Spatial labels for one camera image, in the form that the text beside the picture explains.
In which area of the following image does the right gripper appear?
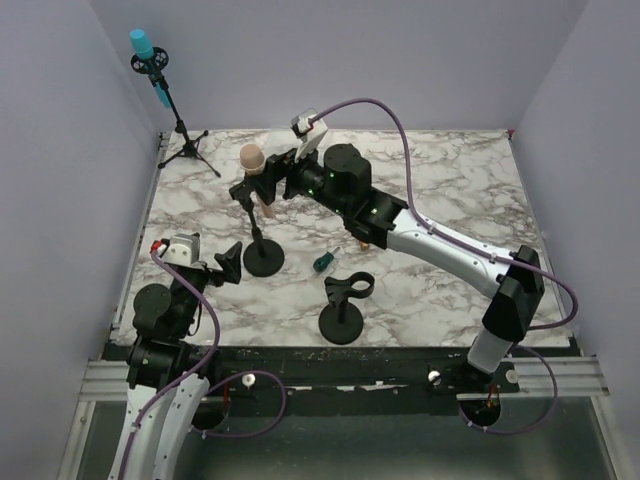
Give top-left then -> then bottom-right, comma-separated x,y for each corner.
243,136 -> 350,219

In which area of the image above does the pink microphone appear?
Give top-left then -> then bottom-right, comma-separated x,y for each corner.
239,144 -> 275,219

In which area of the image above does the black round-base mic stand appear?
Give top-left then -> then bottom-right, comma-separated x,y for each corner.
318,271 -> 375,346

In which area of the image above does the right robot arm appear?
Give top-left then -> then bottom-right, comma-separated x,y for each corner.
240,144 -> 545,392

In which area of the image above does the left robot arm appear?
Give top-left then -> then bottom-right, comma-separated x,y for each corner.
109,234 -> 242,479

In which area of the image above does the black tripod mic stand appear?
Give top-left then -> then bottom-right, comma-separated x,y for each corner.
158,69 -> 221,178

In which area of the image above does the blue microphone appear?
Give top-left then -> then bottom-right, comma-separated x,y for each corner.
129,29 -> 171,109

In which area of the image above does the clear screw organizer box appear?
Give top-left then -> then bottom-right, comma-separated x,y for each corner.
264,126 -> 300,156

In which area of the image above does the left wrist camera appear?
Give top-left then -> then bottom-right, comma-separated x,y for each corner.
162,233 -> 200,268

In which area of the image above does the green handle screwdriver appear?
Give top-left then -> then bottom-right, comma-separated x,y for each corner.
312,247 -> 342,273

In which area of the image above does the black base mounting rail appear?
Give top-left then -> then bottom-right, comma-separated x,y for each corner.
102,340 -> 556,419

